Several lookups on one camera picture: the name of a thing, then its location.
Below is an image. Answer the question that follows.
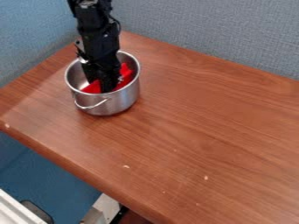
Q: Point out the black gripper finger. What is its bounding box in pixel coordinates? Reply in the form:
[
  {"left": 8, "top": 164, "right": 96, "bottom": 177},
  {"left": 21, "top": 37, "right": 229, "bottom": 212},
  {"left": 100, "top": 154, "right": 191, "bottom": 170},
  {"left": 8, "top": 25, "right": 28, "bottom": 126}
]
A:
[
  {"left": 99, "top": 69, "right": 120, "bottom": 93},
  {"left": 81, "top": 64, "right": 99, "bottom": 83}
]

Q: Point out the red plastic block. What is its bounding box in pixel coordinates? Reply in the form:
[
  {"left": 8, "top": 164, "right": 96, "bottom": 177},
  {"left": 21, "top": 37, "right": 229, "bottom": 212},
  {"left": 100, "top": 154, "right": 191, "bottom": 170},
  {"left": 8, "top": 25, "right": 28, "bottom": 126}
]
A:
[{"left": 80, "top": 63, "right": 133, "bottom": 94}]

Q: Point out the white radiator panel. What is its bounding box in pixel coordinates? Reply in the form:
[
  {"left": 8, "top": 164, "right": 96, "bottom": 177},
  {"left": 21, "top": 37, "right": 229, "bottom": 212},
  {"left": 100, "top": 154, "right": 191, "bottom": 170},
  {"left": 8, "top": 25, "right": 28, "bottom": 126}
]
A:
[{"left": 0, "top": 189, "right": 46, "bottom": 224}]

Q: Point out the stainless steel pot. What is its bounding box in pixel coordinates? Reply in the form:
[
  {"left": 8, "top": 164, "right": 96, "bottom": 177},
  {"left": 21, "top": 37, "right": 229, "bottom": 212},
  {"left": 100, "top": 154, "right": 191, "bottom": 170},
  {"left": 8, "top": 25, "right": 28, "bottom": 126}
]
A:
[{"left": 64, "top": 51, "right": 140, "bottom": 116}]

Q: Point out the white table leg bracket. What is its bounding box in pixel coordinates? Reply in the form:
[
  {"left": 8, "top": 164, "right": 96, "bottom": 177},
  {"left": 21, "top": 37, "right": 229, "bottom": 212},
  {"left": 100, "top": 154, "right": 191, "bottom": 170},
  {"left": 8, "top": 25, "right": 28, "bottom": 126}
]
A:
[{"left": 79, "top": 193, "right": 120, "bottom": 224}]

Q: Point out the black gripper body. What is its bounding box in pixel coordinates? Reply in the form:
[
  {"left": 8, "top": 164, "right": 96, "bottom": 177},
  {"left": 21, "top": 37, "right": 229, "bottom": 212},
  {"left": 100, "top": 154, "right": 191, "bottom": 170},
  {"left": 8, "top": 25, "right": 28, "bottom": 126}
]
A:
[{"left": 77, "top": 17, "right": 120, "bottom": 73}]

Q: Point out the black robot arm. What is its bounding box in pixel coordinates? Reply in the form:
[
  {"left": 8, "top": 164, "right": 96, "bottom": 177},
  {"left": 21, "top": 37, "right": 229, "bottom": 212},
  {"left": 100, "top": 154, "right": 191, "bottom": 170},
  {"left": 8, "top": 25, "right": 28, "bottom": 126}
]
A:
[{"left": 67, "top": 0, "right": 121, "bottom": 93}]

